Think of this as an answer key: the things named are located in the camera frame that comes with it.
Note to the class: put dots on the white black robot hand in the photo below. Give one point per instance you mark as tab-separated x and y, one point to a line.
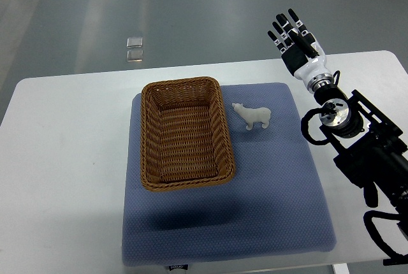
300	51

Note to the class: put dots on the white bear figurine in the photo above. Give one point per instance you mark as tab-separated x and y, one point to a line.
253	115

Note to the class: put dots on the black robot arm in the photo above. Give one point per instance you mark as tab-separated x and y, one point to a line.
370	153

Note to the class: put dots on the brown wicker basket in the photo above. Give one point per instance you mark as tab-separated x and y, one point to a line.
184	136

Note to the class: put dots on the lower clear floor tile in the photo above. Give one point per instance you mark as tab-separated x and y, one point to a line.
135	55

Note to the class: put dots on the black table control panel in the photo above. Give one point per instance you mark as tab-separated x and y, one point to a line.
395	261

